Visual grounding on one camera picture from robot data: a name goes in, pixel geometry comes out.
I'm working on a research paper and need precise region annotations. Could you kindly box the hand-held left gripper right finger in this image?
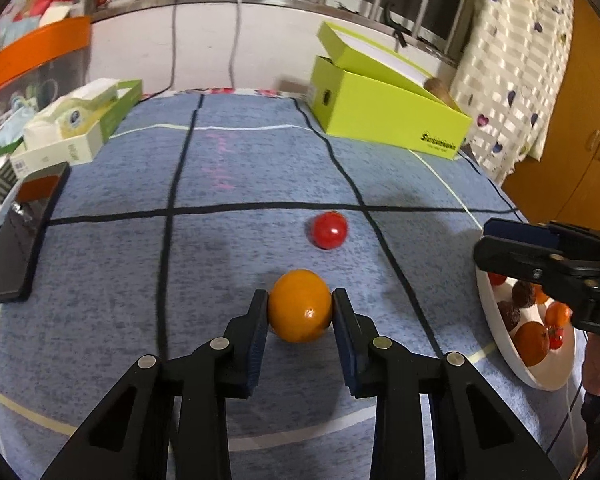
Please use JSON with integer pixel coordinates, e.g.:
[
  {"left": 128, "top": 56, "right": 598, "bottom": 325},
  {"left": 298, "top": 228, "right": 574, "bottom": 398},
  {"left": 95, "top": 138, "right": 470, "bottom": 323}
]
[{"left": 331, "top": 287, "right": 563, "bottom": 480}]

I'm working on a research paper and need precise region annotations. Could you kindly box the white tissue pack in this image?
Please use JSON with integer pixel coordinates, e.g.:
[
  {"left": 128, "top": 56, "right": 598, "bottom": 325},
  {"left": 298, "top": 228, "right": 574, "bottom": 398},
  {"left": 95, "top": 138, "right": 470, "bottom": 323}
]
[{"left": 23, "top": 78, "right": 119, "bottom": 150}]

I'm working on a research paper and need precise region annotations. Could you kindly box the lime green box lid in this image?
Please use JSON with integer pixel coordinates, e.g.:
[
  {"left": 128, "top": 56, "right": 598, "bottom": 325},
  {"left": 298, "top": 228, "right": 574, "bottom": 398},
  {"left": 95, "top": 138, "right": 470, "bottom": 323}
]
[{"left": 316, "top": 21, "right": 433, "bottom": 96}]

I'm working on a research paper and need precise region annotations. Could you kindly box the black smartphone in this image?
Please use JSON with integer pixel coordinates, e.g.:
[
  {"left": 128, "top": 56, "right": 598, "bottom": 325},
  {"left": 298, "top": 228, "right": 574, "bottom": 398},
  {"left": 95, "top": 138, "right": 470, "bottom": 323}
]
[{"left": 0, "top": 161, "right": 71, "bottom": 304}]

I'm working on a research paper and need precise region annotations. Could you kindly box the tissue box in green tray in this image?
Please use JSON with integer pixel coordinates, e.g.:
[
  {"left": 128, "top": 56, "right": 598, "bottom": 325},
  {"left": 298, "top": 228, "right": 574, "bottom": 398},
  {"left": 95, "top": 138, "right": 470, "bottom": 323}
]
[{"left": 9, "top": 79, "right": 144, "bottom": 173}]

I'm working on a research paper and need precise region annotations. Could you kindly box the blue checked blanket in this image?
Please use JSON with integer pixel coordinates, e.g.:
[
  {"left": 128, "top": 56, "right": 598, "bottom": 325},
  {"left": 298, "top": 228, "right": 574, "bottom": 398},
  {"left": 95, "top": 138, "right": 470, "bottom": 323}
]
[{"left": 0, "top": 91, "right": 588, "bottom": 480}]

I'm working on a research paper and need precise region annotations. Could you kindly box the mandarin orange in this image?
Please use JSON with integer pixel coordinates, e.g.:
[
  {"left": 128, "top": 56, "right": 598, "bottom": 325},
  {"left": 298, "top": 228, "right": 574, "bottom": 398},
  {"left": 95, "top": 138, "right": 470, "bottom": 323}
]
[
  {"left": 512, "top": 321, "right": 551, "bottom": 367},
  {"left": 545, "top": 302, "right": 573, "bottom": 327}
]

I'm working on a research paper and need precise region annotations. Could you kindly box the wooden cabinet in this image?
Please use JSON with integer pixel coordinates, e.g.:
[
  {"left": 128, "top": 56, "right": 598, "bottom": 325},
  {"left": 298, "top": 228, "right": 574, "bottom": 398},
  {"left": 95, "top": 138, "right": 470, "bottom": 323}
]
[{"left": 500, "top": 0, "right": 600, "bottom": 226}]

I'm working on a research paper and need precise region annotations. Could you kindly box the white plate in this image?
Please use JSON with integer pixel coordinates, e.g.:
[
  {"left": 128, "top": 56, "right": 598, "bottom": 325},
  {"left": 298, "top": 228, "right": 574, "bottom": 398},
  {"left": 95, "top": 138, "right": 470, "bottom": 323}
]
[{"left": 474, "top": 265, "right": 578, "bottom": 392}]

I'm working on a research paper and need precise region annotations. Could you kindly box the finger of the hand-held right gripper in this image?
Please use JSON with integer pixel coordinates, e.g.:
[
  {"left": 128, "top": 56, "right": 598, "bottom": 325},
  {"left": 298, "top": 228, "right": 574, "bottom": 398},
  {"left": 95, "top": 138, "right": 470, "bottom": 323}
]
[
  {"left": 472, "top": 236, "right": 591, "bottom": 288},
  {"left": 482, "top": 217, "right": 600, "bottom": 257}
]

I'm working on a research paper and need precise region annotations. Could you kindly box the metal window grille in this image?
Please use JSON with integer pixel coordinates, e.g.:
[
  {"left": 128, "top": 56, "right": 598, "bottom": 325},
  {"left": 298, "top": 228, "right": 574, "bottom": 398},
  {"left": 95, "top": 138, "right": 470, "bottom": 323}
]
[{"left": 90, "top": 0, "right": 476, "bottom": 61}]

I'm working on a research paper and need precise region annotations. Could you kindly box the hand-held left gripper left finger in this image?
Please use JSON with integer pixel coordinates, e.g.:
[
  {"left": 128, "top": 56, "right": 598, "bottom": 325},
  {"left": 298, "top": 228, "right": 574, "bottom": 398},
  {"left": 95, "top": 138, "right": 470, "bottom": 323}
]
[{"left": 40, "top": 289, "right": 271, "bottom": 480}]

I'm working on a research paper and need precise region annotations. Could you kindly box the black cable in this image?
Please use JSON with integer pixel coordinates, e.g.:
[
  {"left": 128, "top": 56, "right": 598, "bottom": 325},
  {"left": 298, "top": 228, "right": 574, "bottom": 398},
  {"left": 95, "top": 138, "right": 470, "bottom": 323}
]
[{"left": 145, "top": 0, "right": 183, "bottom": 98}]

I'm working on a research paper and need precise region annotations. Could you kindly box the black hook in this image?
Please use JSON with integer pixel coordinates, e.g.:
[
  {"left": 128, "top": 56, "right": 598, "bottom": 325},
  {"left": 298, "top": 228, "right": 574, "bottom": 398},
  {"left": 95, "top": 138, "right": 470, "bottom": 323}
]
[{"left": 384, "top": 2, "right": 406, "bottom": 48}]

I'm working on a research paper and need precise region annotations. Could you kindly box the dark red date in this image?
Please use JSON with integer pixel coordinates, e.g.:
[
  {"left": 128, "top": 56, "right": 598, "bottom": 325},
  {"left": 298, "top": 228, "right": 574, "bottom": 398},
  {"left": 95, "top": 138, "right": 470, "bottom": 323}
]
[
  {"left": 511, "top": 281, "right": 537, "bottom": 308},
  {"left": 497, "top": 301, "right": 522, "bottom": 332}
]

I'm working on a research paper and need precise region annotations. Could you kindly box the heart-patterned curtain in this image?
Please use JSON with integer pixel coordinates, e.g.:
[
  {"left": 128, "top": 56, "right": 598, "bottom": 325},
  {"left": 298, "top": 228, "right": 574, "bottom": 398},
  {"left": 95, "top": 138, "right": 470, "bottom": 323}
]
[{"left": 450, "top": 0, "right": 576, "bottom": 186}]

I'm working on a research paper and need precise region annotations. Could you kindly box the orange-lidded storage container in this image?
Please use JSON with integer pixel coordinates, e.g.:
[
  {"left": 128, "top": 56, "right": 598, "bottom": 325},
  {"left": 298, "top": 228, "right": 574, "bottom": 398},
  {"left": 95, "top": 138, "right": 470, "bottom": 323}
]
[{"left": 0, "top": 15, "right": 93, "bottom": 131}]

